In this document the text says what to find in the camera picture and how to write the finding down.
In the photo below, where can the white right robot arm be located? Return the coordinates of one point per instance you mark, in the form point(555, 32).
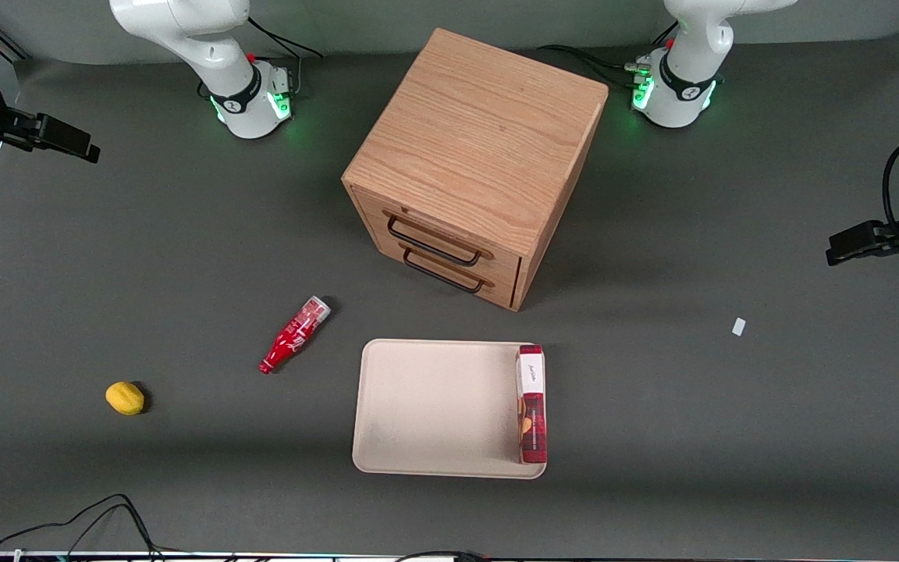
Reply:
point(207, 55)

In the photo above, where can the oak wooden drawer cabinet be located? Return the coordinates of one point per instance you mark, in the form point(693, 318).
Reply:
point(481, 133)

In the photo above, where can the dark grey table mat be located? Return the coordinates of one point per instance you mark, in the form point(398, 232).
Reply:
point(184, 257)

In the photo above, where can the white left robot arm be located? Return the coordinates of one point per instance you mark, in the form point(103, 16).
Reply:
point(687, 62)

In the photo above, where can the small white tape piece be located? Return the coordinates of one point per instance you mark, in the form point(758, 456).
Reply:
point(738, 327)

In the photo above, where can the yellow lemon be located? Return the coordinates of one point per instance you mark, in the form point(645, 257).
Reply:
point(125, 398)

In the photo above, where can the red cookie box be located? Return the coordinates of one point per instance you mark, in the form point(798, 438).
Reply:
point(531, 421)

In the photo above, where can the red ketchup bottle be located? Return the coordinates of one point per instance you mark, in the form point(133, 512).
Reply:
point(293, 336)

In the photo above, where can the beige plastic tray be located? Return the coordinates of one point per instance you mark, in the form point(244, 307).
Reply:
point(434, 414)

